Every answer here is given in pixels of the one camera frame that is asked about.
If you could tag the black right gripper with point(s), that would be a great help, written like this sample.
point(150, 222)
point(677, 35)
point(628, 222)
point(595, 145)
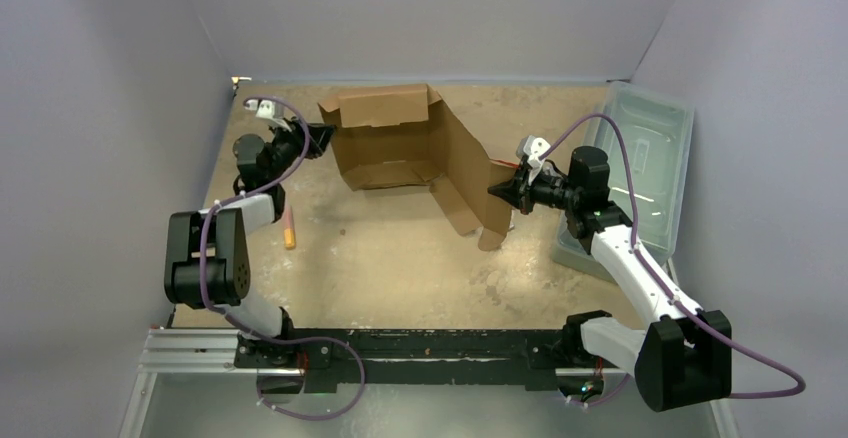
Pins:
point(522, 188)

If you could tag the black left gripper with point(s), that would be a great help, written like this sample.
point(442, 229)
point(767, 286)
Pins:
point(319, 135)

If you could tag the brown cardboard box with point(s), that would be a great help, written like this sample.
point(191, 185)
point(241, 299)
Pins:
point(407, 135)

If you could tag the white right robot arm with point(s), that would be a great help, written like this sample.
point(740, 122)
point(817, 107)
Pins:
point(673, 362)

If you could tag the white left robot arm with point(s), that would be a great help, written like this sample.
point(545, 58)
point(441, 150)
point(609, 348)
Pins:
point(207, 262)

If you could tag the orange marker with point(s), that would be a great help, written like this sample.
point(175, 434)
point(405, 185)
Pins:
point(289, 232)

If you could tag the red handled adjustable wrench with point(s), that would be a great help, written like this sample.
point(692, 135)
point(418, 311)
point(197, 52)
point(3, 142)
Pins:
point(503, 163)

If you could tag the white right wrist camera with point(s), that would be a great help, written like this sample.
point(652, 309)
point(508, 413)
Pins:
point(532, 150)

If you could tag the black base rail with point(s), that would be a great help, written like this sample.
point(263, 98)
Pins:
point(535, 359)

